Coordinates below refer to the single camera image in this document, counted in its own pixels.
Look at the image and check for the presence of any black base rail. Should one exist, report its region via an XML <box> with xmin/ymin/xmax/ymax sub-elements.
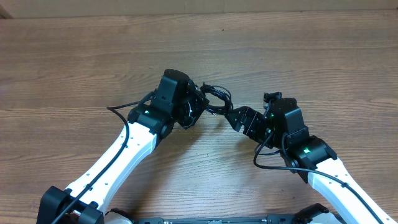
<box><xmin>104</xmin><ymin>203</ymin><xmax>345</xmax><ymax>224</ymax></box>

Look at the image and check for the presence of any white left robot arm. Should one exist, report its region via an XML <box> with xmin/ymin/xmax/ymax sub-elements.
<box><xmin>37</xmin><ymin>69</ymin><xmax>208</xmax><ymax>223</ymax></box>

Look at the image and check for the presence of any black cable bundle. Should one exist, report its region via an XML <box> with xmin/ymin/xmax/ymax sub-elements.
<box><xmin>200</xmin><ymin>82</ymin><xmax>234</xmax><ymax>116</ymax></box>

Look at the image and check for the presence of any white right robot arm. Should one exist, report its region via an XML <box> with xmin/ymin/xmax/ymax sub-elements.
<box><xmin>225</xmin><ymin>96</ymin><xmax>395</xmax><ymax>223</ymax></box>

